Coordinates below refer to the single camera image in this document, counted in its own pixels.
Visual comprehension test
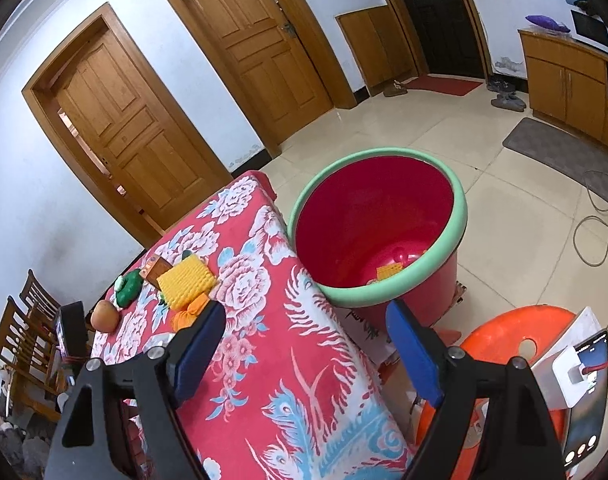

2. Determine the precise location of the green plastic toy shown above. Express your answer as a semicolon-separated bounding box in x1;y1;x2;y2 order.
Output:
114;269;144;307

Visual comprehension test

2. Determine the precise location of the grey floor cable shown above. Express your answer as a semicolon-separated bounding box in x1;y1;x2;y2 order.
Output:
571;170;608;268

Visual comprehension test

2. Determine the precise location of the red floral tablecloth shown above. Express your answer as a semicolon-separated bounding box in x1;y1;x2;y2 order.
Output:
86;170;415;480

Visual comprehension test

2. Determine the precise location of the pair of grey shoes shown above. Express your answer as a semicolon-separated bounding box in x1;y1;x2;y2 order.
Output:
490;92;527;112

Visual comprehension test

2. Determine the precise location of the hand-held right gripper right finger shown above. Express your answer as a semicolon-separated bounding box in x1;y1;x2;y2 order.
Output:
385;300;570;480

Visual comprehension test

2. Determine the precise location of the wooden wall cabinet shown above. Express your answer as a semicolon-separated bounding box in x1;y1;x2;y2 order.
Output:
335;4;417;96

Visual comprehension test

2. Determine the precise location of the yellow bumpy sponge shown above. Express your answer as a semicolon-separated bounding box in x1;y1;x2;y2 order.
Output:
156;255;219;311

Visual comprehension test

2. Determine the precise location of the red doormat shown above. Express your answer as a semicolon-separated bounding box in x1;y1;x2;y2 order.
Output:
406;75;485;96

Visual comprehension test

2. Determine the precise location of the purple bag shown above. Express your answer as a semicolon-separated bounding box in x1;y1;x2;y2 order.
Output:
525;14;571;33

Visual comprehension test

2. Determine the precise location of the grey floor mat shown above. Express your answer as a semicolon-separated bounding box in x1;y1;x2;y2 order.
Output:
502;117;608;201

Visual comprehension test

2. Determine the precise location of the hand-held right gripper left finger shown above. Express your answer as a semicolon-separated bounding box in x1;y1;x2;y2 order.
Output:
44;300;227;480

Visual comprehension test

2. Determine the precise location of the wooden sideboard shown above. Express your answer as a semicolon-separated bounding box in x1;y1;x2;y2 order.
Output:
518;27;608;148

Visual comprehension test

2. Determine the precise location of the small brown box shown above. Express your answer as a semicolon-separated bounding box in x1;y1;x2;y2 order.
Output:
138;257;172;291

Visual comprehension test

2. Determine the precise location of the black smartphone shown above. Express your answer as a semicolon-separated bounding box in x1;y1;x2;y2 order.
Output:
564;328;608;468

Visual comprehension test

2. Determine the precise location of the wooden chair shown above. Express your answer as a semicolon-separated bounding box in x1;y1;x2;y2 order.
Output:
21;269;64;321
0;296;64;421

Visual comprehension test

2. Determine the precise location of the red apple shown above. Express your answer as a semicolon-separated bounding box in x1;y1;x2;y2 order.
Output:
90;300;120;332

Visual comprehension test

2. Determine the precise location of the panelled wooden door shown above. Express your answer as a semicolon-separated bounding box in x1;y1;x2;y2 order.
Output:
22;2;232;251
150;0;357;158

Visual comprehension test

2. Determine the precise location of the white microwave oven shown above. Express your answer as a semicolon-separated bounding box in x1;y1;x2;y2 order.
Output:
570;8;608;51

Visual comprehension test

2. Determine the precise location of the orange plastic stool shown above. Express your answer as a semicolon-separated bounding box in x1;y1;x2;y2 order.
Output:
414;305;580;480

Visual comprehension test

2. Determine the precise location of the red bucket with green rim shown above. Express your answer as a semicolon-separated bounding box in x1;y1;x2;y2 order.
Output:
287;146;469;309

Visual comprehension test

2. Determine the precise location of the black entrance door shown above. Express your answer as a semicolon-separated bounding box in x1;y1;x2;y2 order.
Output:
366;0;495;81

